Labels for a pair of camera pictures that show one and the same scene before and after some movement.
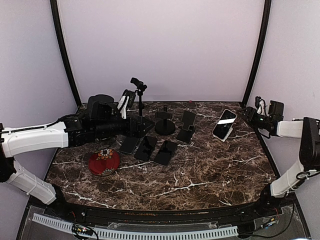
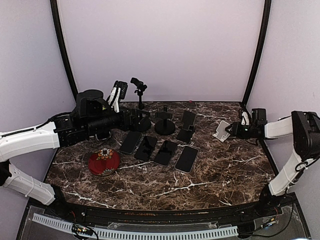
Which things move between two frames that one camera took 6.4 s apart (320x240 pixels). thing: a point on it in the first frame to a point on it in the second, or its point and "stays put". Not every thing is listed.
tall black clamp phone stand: [141, 87] stays put
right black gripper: [250, 110] to [236, 131]
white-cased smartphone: [223, 128] to [186, 159]
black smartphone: [146, 148] stays put
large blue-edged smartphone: [129, 144] stays put
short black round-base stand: [164, 126] stays put
